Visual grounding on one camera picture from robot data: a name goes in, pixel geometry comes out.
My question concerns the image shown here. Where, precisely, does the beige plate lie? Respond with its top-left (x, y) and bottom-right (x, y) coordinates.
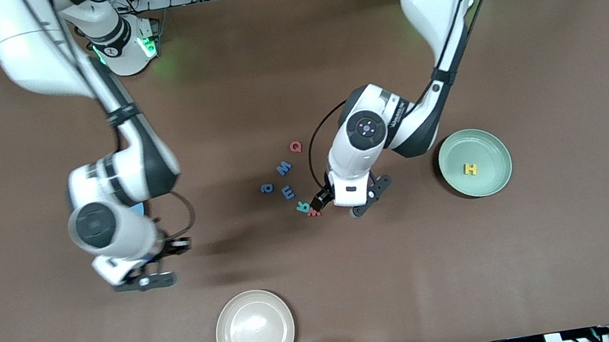
top-left (210, 284), bottom-right (298, 342)

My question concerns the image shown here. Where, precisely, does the light green plate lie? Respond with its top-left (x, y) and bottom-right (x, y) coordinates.
top-left (434, 124), bottom-right (517, 203)

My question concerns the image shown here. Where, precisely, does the brown table cover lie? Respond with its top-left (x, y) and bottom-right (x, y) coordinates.
top-left (0, 0), bottom-right (609, 342)

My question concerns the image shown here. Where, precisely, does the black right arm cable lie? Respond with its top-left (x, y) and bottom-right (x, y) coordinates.
top-left (23, 0), bottom-right (199, 256)

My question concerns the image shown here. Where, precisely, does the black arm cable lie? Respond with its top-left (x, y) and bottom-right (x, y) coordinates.
top-left (284, 0), bottom-right (524, 195)
top-left (23, 0), bottom-right (199, 256)

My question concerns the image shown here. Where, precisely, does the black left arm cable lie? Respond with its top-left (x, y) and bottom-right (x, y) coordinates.
top-left (284, 0), bottom-right (524, 195)

